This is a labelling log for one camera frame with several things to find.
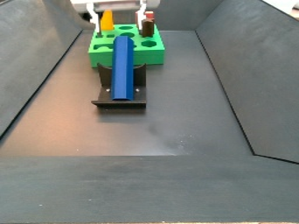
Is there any brown star block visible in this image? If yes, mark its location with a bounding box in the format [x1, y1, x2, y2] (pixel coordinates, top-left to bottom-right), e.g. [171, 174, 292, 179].
[142, 18, 155, 38]

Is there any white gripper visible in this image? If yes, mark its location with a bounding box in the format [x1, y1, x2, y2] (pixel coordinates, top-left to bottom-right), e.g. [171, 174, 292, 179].
[70, 0, 162, 33]

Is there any green foam shape board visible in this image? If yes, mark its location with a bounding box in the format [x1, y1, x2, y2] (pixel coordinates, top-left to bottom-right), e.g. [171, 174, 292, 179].
[89, 24, 165, 67]

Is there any black curved cradle stand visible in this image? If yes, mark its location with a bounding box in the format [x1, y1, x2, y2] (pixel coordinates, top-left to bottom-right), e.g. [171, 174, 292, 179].
[91, 65, 147, 109]

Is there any red rounded block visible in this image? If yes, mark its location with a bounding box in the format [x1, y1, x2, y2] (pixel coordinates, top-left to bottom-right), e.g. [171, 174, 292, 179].
[145, 11, 155, 19]

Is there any yellow square block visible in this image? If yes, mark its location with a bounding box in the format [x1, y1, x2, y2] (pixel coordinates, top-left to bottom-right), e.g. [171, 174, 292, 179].
[101, 10, 115, 31]

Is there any blue hexagon bar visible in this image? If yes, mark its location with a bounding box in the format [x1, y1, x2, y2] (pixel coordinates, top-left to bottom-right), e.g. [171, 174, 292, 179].
[113, 36, 134, 101]

